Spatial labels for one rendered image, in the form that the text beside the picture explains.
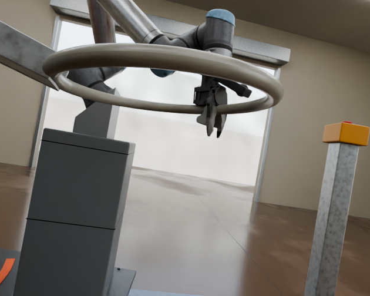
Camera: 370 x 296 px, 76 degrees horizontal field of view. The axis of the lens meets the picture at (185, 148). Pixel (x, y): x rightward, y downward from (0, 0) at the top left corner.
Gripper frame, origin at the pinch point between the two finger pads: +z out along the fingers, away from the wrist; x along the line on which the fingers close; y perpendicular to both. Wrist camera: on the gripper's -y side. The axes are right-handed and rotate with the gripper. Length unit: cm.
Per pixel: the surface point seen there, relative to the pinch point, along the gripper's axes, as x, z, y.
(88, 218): 1, 43, 65
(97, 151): 0, 11, 64
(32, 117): -115, -27, 506
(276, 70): -486, -193, 153
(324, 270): -53, 50, -25
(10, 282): 18, 84, 106
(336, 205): -55, 23, -27
